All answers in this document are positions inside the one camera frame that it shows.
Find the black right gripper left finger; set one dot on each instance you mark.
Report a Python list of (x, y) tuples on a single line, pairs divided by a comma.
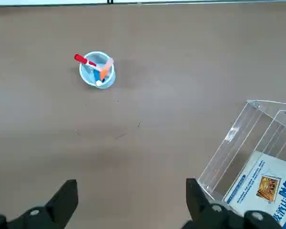
[(57, 207)]

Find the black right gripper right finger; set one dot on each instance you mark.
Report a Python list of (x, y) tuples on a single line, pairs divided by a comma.
[(202, 212)]

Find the white blue cover book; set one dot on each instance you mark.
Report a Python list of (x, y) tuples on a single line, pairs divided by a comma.
[(255, 188)]

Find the clear acrylic storage rack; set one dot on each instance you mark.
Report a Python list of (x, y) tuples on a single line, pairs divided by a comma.
[(231, 152)]

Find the blue pen white cap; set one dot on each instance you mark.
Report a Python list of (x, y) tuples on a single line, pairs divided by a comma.
[(97, 77)]

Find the clear plastic pen cup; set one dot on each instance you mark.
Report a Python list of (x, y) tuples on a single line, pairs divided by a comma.
[(88, 74)]

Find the orange pen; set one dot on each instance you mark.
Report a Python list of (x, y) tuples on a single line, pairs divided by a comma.
[(106, 68)]

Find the red marker pen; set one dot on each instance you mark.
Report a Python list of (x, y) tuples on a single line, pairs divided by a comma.
[(82, 59)]

